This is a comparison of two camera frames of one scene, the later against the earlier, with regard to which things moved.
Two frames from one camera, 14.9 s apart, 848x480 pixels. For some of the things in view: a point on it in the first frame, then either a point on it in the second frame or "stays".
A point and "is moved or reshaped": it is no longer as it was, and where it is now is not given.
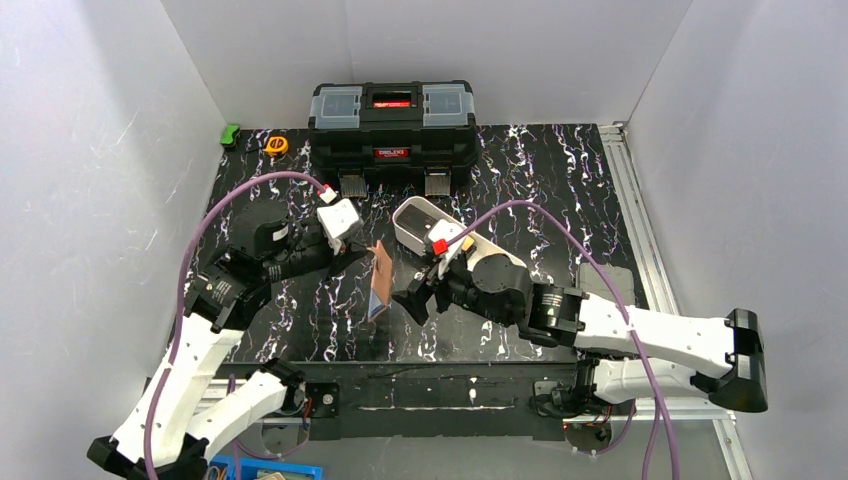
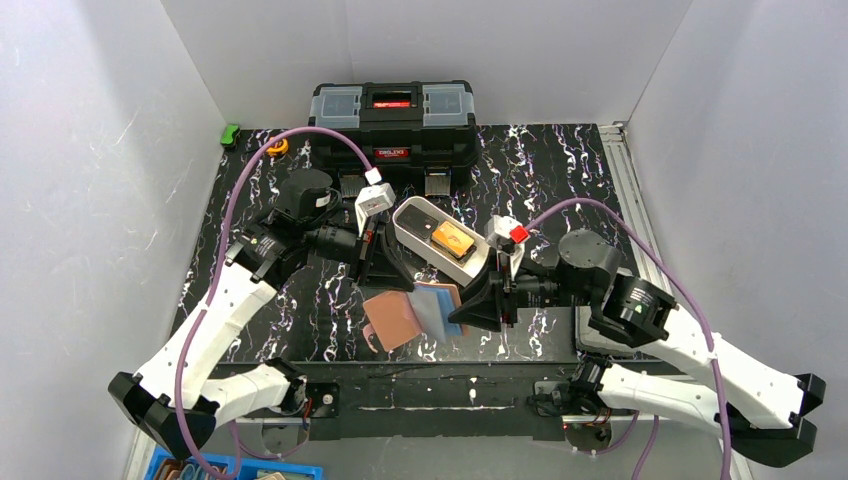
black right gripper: [436, 288] to [505, 289]
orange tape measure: [276, 146] stays
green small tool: [230, 135] stays
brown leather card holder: [381, 289] is moved or reshaped
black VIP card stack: [415, 221] stays
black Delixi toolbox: [393, 127] stays
